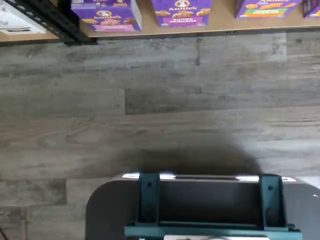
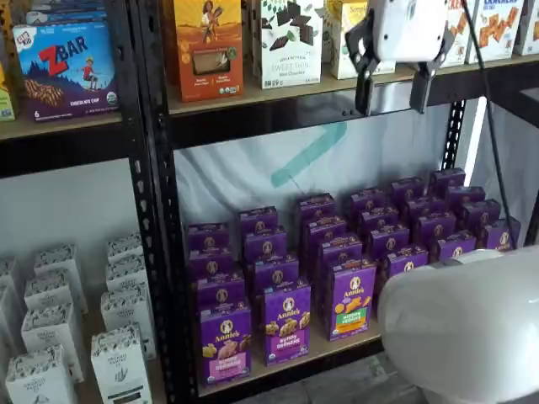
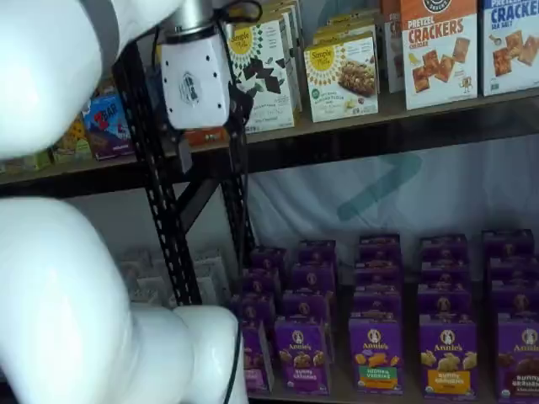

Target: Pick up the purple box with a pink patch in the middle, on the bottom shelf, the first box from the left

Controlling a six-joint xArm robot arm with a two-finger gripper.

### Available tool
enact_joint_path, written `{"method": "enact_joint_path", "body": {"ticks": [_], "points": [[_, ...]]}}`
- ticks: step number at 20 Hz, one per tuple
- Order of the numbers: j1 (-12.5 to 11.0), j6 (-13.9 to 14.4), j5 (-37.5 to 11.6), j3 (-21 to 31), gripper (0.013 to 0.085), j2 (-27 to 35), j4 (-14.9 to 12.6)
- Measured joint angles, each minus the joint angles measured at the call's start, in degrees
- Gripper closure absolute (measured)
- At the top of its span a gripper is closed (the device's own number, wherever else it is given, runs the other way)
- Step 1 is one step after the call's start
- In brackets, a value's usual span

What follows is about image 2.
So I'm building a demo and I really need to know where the purple Annie's box pink patch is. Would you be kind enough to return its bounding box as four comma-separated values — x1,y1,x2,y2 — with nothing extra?
200,302,253,387
188,247,237,282
186,222,232,253
195,275,246,315

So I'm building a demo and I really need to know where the pretzel crackers cheddar box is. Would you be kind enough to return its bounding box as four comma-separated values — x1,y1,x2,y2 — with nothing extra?
437,0,479,68

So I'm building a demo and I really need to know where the thin black cable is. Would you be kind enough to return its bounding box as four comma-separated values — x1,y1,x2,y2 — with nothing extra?
458,0,521,253

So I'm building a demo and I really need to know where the orange box woman print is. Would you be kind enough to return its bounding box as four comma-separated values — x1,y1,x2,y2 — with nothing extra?
173,0,245,104

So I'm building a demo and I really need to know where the dark metal upper shelf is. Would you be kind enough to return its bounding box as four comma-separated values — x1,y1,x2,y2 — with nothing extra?
168,53,539,117

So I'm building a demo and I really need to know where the purple Z Bar box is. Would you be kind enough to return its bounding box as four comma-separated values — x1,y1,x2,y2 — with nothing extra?
12,20,120,123

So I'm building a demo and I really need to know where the purple Annie's chocolate grahams box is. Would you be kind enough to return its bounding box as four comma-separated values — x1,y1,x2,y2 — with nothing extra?
389,176,425,202
414,210,458,246
433,230,478,263
403,194,444,220

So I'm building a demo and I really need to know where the purple Annie's hidden veggies box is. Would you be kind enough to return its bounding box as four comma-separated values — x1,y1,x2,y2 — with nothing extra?
296,193,337,224
322,258,378,343
315,234,364,270
303,215,349,249

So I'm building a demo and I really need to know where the Simple Mills bar box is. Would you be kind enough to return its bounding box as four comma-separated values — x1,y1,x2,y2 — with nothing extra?
323,0,397,81

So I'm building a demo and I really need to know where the Simple Mills sweet thins box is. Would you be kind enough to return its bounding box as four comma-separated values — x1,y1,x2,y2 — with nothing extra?
252,0,325,90

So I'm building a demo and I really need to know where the purple Annie's bunny grahams box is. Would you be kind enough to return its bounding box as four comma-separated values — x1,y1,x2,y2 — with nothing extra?
243,226,289,263
251,253,301,294
237,205,280,235
262,282,312,367

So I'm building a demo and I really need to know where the white cracker box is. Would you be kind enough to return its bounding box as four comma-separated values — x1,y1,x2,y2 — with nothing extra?
512,0,539,57

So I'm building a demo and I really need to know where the white organic pantry box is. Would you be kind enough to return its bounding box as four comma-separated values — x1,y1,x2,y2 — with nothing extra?
99,285,157,359
104,256,149,295
0,256,19,291
4,343,80,404
33,243,89,315
90,322,153,404
19,302,85,383
23,271,88,315
105,233,145,265

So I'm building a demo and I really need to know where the black metal shelf rack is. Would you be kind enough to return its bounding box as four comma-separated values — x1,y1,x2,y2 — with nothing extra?
134,0,539,404
0,0,169,404

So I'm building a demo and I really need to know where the pretzel crackers sea salt box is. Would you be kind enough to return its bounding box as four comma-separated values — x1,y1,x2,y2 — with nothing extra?
465,0,526,65

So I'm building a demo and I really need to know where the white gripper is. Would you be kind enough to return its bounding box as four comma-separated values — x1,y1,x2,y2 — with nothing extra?
344,0,456,118

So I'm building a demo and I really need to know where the yellow green snack box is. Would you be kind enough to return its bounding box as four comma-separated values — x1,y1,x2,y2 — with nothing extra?
0,61,17,123

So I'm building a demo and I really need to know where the blue snack box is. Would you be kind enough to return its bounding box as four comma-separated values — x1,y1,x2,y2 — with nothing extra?
24,0,109,26

